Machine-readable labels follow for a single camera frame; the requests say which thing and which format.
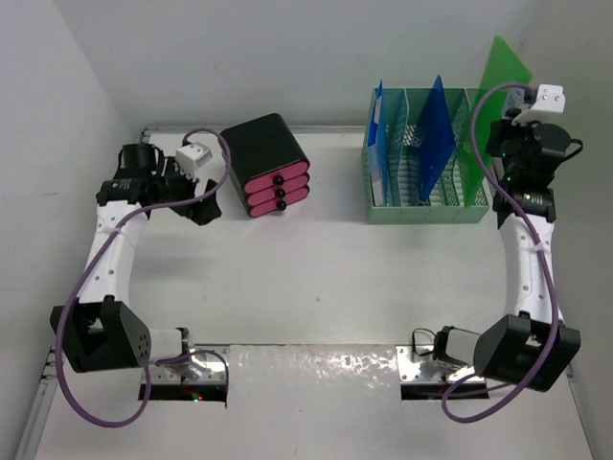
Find pink top drawer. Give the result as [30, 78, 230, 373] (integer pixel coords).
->
[242, 161, 310, 195]

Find pink drawer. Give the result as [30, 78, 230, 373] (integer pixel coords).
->
[245, 186, 310, 218]
[242, 161, 310, 195]
[246, 173, 310, 206]

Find pink bottom drawer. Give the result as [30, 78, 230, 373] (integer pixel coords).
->
[245, 186, 310, 218]

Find green clip file folder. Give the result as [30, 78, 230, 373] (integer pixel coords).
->
[457, 35, 533, 206]

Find dark blue clipboard folder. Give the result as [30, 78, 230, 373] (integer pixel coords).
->
[418, 75, 456, 202]

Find light blue book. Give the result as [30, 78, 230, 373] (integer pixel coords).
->
[367, 80, 388, 207]

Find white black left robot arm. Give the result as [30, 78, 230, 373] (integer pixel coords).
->
[50, 143, 221, 373]

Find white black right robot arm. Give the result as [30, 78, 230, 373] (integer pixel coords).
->
[433, 117, 580, 392]

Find pink middle drawer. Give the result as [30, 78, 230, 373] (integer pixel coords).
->
[246, 173, 310, 206]

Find black drawer cabinet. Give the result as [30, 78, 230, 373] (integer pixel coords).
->
[221, 113, 310, 209]

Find mint green file rack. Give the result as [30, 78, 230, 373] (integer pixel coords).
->
[361, 88, 491, 225]

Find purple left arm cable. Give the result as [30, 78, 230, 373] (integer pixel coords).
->
[55, 127, 234, 427]

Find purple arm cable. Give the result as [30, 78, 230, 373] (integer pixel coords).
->
[440, 81, 562, 424]
[55, 127, 234, 427]

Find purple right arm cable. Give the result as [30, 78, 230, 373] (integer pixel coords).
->
[440, 81, 562, 424]

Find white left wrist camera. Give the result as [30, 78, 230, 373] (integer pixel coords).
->
[174, 144, 213, 182]

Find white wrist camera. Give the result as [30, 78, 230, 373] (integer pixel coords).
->
[511, 84, 566, 126]
[174, 144, 213, 182]

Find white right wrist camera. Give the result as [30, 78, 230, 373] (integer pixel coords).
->
[511, 84, 566, 126]

